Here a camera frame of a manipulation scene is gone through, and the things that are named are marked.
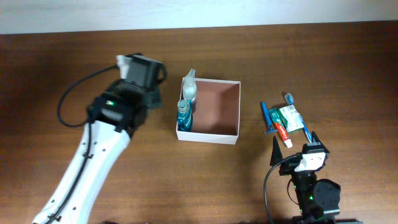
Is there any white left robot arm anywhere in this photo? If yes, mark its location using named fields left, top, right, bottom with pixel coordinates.
left=33, top=54, right=167, bottom=223

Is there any green red toothpaste tube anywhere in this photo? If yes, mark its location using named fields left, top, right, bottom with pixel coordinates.
left=268, top=108, right=293, bottom=148

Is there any blue disposable razor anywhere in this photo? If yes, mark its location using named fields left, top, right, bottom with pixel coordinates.
left=261, top=101, right=277, bottom=134

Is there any white green crumpled sachet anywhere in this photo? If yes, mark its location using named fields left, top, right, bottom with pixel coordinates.
left=277, top=105, right=304, bottom=133

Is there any teal mouthwash bottle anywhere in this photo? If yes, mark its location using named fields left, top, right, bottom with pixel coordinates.
left=177, top=100, right=193, bottom=132

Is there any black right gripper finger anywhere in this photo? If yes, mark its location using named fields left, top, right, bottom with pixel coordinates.
left=270, top=136, right=283, bottom=166
left=312, top=131, right=323, bottom=146

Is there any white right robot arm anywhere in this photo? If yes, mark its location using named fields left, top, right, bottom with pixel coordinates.
left=263, top=132, right=360, bottom=224

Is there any blue white toothbrush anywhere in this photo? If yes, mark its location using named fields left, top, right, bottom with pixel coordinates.
left=284, top=92, right=313, bottom=143

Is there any purple spray bottle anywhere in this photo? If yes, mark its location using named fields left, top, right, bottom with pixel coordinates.
left=182, top=68, right=197, bottom=113

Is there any pink open cardboard box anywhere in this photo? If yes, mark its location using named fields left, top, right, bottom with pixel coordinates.
left=175, top=78, right=241, bottom=145

